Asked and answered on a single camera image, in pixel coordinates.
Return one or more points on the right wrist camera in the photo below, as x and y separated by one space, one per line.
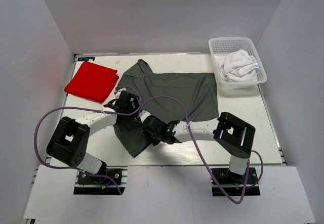
143 115

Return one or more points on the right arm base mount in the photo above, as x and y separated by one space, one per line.
233 183

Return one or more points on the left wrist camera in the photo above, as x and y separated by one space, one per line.
120 93

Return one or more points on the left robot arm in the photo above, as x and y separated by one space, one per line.
69 141

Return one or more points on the white plastic perforated basket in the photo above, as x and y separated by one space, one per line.
220 47

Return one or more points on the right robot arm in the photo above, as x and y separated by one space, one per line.
233 134

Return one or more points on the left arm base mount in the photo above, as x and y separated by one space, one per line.
114 185

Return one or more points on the folded red t-shirt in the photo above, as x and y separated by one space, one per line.
93 82

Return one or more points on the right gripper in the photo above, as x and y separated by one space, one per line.
155 142

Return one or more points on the blue label sticker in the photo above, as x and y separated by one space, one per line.
90 59

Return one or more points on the white t-shirt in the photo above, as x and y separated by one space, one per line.
239 66

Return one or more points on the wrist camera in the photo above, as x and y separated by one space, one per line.
143 115
120 93

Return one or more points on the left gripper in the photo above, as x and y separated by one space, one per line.
136 104

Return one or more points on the dark green t-shirt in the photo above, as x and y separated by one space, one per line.
173 96

